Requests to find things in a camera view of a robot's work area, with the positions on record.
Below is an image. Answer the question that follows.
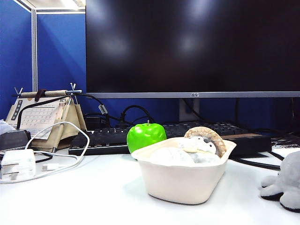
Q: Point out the grey plush octopus keychain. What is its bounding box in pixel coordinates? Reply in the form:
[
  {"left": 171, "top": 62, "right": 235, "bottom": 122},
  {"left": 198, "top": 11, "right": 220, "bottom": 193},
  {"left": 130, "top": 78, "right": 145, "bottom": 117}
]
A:
[{"left": 259, "top": 150, "right": 300, "bottom": 213}]

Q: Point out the green plastic apple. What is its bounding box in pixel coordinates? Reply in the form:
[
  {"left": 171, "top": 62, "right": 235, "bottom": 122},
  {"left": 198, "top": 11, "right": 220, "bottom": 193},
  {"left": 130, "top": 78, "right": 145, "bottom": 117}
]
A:
[{"left": 126, "top": 120, "right": 167, "bottom": 154}]

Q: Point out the grey monitor stand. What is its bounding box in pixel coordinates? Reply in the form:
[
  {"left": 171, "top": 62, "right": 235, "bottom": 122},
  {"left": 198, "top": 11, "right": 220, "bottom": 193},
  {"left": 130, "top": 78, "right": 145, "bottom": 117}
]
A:
[{"left": 179, "top": 97, "right": 200, "bottom": 122}]

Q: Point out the black mechanical keyboard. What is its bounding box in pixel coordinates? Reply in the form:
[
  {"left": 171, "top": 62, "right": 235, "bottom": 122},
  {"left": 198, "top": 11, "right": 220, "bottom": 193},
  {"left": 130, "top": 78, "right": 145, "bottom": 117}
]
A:
[{"left": 68, "top": 120, "right": 251, "bottom": 156}]

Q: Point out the black power adapter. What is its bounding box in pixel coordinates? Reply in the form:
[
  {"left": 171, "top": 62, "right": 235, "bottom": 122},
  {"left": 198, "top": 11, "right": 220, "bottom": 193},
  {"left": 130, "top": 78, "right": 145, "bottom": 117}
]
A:
[{"left": 84, "top": 114, "right": 106, "bottom": 129}]

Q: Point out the plush penguin with straw hat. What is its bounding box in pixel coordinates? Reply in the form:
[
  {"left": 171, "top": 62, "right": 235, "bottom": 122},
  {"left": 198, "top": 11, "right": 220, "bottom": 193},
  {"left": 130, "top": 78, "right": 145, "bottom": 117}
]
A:
[{"left": 179, "top": 126, "right": 227, "bottom": 162}]

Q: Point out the black computer monitor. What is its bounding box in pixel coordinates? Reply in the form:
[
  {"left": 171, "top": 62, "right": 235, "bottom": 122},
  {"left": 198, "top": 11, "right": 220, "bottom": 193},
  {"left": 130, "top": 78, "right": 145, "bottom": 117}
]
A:
[{"left": 85, "top": 0, "right": 300, "bottom": 99}]

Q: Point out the white plastic tub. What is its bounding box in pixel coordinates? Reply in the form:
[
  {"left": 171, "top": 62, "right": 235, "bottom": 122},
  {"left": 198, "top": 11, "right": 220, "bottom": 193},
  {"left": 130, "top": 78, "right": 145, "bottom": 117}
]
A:
[{"left": 130, "top": 136, "right": 237, "bottom": 205}]

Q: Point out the black box with brown lid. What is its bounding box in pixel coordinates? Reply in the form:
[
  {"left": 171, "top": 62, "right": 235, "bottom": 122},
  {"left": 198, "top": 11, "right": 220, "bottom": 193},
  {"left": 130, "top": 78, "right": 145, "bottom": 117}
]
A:
[{"left": 221, "top": 133, "right": 272, "bottom": 157}]

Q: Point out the canvas desk calendar stand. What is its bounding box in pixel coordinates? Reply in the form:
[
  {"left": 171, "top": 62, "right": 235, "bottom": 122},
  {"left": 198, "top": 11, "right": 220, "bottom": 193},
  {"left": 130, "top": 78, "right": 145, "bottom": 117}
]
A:
[{"left": 5, "top": 82, "right": 87, "bottom": 152}]

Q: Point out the black power brick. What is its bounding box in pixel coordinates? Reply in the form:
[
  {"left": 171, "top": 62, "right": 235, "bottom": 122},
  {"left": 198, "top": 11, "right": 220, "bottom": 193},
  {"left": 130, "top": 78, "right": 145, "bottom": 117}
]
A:
[{"left": 0, "top": 129, "right": 31, "bottom": 151}]

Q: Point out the black printed mat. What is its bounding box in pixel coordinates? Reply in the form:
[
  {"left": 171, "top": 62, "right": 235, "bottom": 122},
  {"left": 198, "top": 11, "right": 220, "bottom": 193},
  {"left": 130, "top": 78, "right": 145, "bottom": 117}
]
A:
[{"left": 271, "top": 137, "right": 300, "bottom": 150}]

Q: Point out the white charger adapter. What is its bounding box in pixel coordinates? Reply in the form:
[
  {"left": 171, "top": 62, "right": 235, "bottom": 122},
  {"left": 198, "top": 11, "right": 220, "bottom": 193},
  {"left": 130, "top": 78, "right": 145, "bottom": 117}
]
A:
[{"left": 0, "top": 149, "right": 36, "bottom": 183}]

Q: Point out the black plug with looped cable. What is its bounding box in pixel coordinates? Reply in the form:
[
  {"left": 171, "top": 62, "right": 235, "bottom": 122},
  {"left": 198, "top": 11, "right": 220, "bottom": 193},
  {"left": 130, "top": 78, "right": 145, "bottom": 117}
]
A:
[{"left": 117, "top": 105, "right": 153, "bottom": 129}]

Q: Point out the black monitor cable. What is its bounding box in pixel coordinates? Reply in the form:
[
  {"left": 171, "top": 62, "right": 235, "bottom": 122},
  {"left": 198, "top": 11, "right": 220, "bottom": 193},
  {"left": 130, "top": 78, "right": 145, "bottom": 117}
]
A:
[{"left": 182, "top": 98, "right": 207, "bottom": 121}]

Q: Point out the black power cable with ferrite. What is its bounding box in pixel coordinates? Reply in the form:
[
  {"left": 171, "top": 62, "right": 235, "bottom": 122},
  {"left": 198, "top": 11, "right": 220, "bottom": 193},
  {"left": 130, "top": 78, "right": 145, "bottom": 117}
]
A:
[{"left": 15, "top": 92, "right": 111, "bottom": 130}]

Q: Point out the white charging cable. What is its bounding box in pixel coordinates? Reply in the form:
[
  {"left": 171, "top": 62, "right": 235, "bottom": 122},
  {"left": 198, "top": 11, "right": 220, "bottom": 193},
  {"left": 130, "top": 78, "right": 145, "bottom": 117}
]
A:
[{"left": 0, "top": 120, "right": 91, "bottom": 185}]

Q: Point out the thin black cable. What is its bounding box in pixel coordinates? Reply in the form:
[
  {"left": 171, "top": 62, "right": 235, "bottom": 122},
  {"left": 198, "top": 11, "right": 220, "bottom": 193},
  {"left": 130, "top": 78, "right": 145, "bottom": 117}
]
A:
[{"left": 34, "top": 146, "right": 57, "bottom": 164}]

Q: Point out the thick black cable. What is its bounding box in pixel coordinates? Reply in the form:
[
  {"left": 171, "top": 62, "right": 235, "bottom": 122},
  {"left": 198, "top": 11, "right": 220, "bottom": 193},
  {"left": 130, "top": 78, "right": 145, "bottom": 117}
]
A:
[{"left": 231, "top": 156, "right": 285, "bottom": 171}]

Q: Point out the aluminium partition frame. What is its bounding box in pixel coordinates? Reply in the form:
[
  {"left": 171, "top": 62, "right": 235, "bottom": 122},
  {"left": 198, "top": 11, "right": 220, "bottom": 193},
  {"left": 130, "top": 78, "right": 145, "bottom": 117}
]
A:
[{"left": 13, "top": 0, "right": 86, "bottom": 92}]

